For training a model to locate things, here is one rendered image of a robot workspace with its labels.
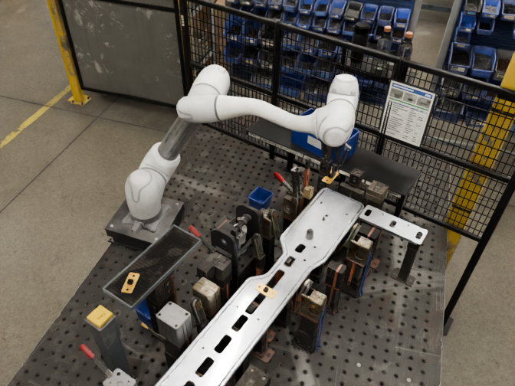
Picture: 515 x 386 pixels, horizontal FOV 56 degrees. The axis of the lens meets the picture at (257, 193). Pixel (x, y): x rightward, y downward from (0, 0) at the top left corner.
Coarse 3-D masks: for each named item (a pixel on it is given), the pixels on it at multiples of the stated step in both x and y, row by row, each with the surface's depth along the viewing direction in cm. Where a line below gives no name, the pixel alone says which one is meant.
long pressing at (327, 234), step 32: (320, 192) 226; (320, 224) 211; (352, 224) 212; (288, 256) 197; (320, 256) 198; (288, 288) 186; (224, 320) 175; (256, 320) 175; (192, 352) 165; (224, 352) 165; (160, 384) 156; (224, 384) 157
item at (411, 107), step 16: (400, 80) 214; (400, 96) 219; (416, 96) 214; (432, 96) 210; (384, 112) 228; (400, 112) 223; (416, 112) 219; (384, 128) 233; (400, 128) 228; (416, 128) 223; (416, 144) 228
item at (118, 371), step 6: (114, 372) 153; (120, 372) 153; (108, 378) 152; (114, 378) 152; (120, 378) 152; (126, 378) 152; (132, 378) 152; (108, 384) 150; (114, 384) 150; (120, 384) 151; (126, 384) 150; (132, 384) 150
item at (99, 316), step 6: (102, 306) 159; (96, 312) 158; (102, 312) 158; (108, 312) 158; (90, 318) 156; (96, 318) 156; (102, 318) 156; (108, 318) 157; (96, 324) 155; (102, 324) 155
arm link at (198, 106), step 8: (192, 88) 191; (200, 88) 188; (208, 88) 188; (184, 96) 189; (192, 96) 186; (200, 96) 185; (208, 96) 184; (184, 104) 186; (192, 104) 184; (200, 104) 183; (208, 104) 182; (184, 112) 187; (192, 112) 185; (200, 112) 184; (208, 112) 183; (192, 120) 188; (200, 120) 187; (208, 120) 186; (216, 120) 186
